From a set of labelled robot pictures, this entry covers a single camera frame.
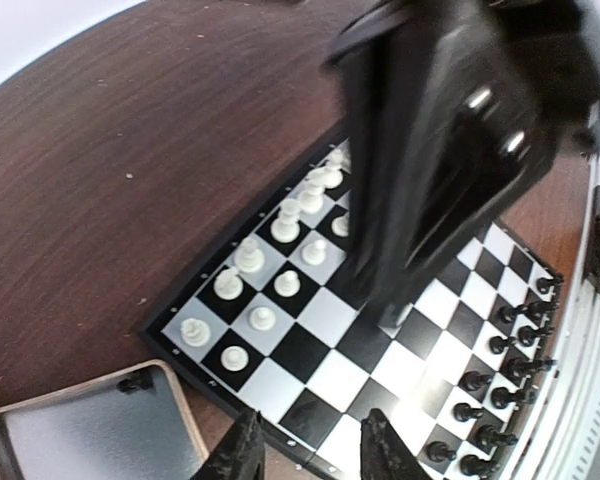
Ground black grey chessboard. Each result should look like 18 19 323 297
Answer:
143 129 560 479

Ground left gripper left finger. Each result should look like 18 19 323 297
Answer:
194 408 266 480

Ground wooden rimmed black tray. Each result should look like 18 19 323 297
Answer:
0 359 209 479

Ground aluminium front rail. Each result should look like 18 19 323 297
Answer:
500 157 600 479

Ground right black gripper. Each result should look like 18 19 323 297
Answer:
327 1 600 327

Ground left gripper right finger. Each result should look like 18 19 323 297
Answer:
360 408 430 480

